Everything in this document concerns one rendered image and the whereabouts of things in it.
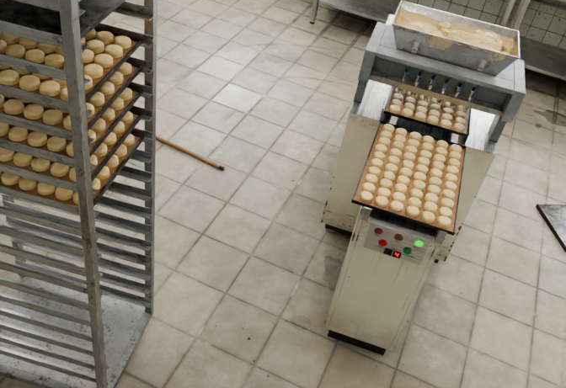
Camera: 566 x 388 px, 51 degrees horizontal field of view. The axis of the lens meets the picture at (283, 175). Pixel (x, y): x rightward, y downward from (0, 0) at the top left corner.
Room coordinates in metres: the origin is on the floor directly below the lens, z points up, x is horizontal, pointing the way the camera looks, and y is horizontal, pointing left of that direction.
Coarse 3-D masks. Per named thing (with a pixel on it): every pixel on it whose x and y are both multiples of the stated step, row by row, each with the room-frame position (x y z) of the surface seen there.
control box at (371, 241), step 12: (372, 228) 1.71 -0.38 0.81; (384, 228) 1.70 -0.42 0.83; (396, 228) 1.71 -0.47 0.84; (372, 240) 1.71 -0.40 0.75; (396, 240) 1.69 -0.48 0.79; (408, 240) 1.68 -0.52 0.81; (420, 240) 1.67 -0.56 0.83; (384, 252) 1.69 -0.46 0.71; (420, 252) 1.67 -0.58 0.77; (420, 264) 1.67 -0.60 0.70
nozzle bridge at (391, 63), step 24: (384, 24) 2.76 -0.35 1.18; (384, 48) 2.51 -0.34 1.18; (360, 72) 2.46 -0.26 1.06; (384, 72) 2.53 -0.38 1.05; (408, 72) 2.51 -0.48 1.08; (432, 72) 2.49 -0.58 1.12; (456, 72) 2.41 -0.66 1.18; (480, 72) 2.45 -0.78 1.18; (504, 72) 2.49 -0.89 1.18; (360, 96) 2.56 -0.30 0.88; (432, 96) 2.43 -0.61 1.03; (480, 96) 2.45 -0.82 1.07; (504, 96) 2.43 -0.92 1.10; (504, 120) 2.34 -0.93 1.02
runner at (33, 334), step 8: (8, 328) 1.23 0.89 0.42; (16, 328) 1.22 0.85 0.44; (24, 328) 1.25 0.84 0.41; (32, 336) 1.22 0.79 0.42; (40, 336) 1.21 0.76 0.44; (48, 336) 1.23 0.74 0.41; (56, 344) 1.20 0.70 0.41; (64, 344) 1.20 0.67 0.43; (72, 344) 1.22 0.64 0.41; (80, 352) 1.19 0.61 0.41; (88, 352) 1.19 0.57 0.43
